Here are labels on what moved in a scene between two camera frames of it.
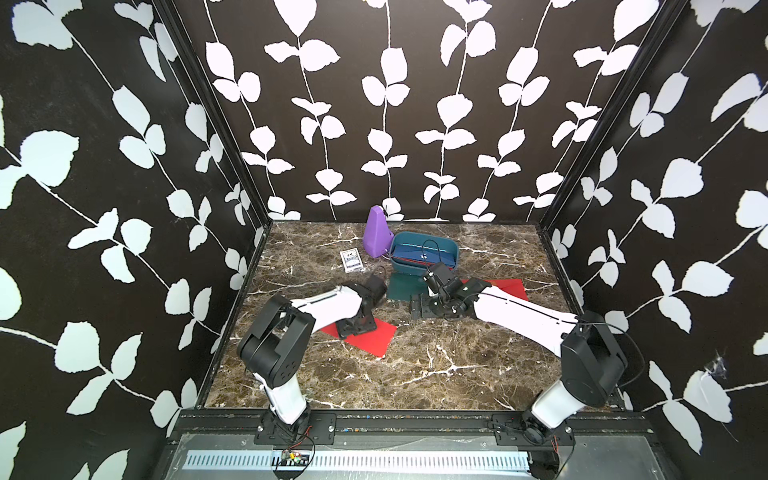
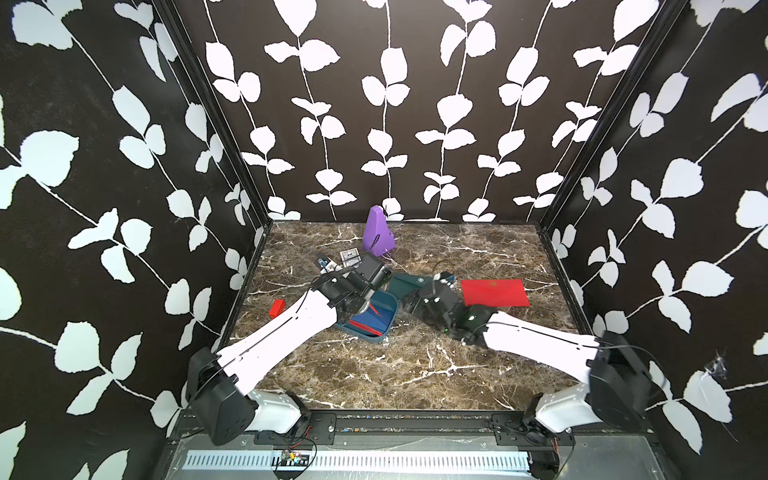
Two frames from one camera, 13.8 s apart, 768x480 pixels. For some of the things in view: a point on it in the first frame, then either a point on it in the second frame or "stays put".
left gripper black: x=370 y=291 to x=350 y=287
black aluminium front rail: x=325 y=428 stays put
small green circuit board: x=293 y=458 stays put
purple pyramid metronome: x=377 y=234 stays put
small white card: x=351 y=260 stays put
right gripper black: x=423 y=311 to x=419 y=309
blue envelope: x=426 y=253 to x=373 y=319
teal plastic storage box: x=414 y=252 to x=380 y=299
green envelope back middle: x=402 y=285 stays put
